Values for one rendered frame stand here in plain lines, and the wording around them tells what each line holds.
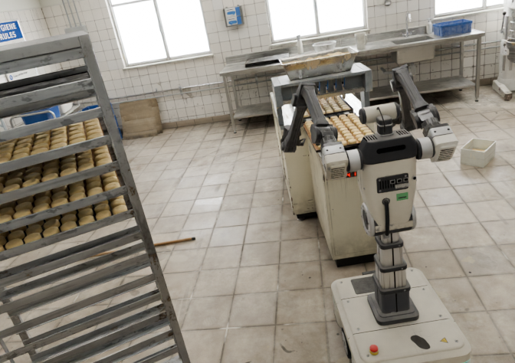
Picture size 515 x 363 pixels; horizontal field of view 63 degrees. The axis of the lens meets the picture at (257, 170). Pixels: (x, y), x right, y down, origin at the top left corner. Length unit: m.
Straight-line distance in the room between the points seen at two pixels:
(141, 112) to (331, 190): 4.71
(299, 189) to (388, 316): 1.51
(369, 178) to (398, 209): 0.20
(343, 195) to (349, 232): 0.28
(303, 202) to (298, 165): 0.33
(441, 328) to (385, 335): 0.27
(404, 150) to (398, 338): 0.91
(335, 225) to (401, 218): 0.94
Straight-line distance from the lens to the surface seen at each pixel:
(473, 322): 2.74
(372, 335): 2.25
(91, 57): 1.35
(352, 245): 2.96
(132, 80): 7.05
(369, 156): 1.79
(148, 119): 6.89
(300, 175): 3.41
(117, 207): 1.57
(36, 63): 1.38
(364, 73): 3.28
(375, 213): 1.93
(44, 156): 1.43
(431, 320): 2.33
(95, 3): 7.07
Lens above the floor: 1.86
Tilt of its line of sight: 23 degrees down
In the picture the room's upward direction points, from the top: 10 degrees counter-clockwise
